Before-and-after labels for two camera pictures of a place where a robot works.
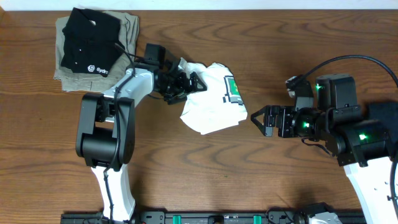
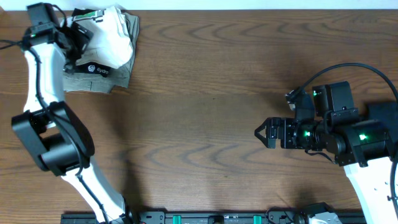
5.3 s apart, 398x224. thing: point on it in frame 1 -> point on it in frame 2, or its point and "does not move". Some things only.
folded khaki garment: (82, 81) does not move
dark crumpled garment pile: (387, 112) does not move
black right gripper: (286, 113) -> (288, 125)
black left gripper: (182, 86) -> (78, 38)
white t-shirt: (220, 106) -> (111, 44)
